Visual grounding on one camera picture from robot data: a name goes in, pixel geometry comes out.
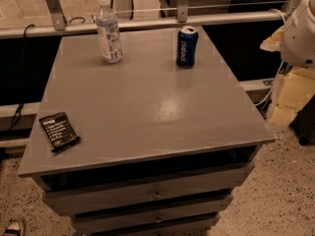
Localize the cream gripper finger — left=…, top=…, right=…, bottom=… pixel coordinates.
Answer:
left=260, top=27, right=284, bottom=52

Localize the blue plastic water bottle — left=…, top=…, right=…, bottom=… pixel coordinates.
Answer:
left=95, top=0, right=123, bottom=63

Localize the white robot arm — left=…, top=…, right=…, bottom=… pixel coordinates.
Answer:
left=260, top=0, right=315, bottom=69

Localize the blue pepsi can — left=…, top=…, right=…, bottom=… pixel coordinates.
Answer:
left=176, top=26, right=199, bottom=68

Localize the grey drawer cabinet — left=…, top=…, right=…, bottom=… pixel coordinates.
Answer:
left=19, top=29, right=274, bottom=236

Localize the black snack packet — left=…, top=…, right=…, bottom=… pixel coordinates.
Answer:
left=39, top=112, right=81, bottom=153

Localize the black and white shoe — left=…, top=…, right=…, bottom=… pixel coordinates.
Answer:
left=1, top=220, right=26, bottom=236

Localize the white cable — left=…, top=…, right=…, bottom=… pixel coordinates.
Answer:
left=254, top=8, right=288, bottom=108

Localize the metal railing frame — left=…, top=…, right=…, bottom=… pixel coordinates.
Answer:
left=0, top=0, right=315, bottom=39

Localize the black cable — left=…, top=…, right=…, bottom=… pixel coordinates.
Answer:
left=7, top=24, right=35, bottom=133

